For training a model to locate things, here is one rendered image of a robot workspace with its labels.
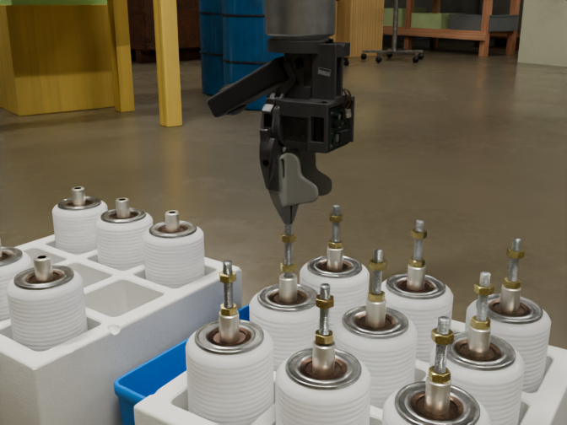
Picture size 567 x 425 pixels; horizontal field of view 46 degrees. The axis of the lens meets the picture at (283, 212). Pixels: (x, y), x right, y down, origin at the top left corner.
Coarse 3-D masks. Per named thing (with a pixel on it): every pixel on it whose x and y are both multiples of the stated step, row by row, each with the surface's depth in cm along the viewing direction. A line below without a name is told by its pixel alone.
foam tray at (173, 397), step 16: (560, 352) 83; (416, 368) 80; (560, 368) 80; (176, 384) 76; (544, 384) 76; (560, 384) 76; (144, 400) 73; (160, 400) 73; (176, 400) 74; (528, 400) 73; (544, 400) 73; (560, 400) 74; (144, 416) 71; (160, 416) 70; (176, 416) 70; (192, 416) 70; (272, 416) 70; (528, 416) 70; (544, 416) 70; (560, 416) 75
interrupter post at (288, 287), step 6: (282, 276) 81; (294, 276) 81; (282, 282) 80; (288, 282) 80; (294, 282) 80; (282, 288) 80; (288, 288) 80; (294, 288) 80; (282, 294) 80; (288, 294) 80; (294, 294) 81; (282, 300) 81; (288, 300) 80; (294, 300) 81
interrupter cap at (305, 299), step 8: (264, 288) 83; (272, 288) 84; (304, 288) 84; (312, 288) 83; (264, 296) 82; (272, 296) 82; (304, 296) 82; (312, 296) 82; (264, 304) 79; (272, 304) 79; (280, 304) 79; (288, 304) 79; (296, 304) 79; (304, 304) 79; (312, 304) 79
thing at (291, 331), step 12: (252, 300) 82; (252, 312) 80; (264, 312) 78; (276, 312) 78; (288, 312) 78; (300, 312) 78; (312, 312) 79; (264, 324) 78; (276, 324) 78; (288, 324) 77; (300, 324) 78; (312, 324) 78; (276, 336) 78; (288, 336) 78; (300, 336) 78; (312, 336) 79; (276, 348) 79; (288, 348) 78; (300, 348) 79; (276, 360) 79
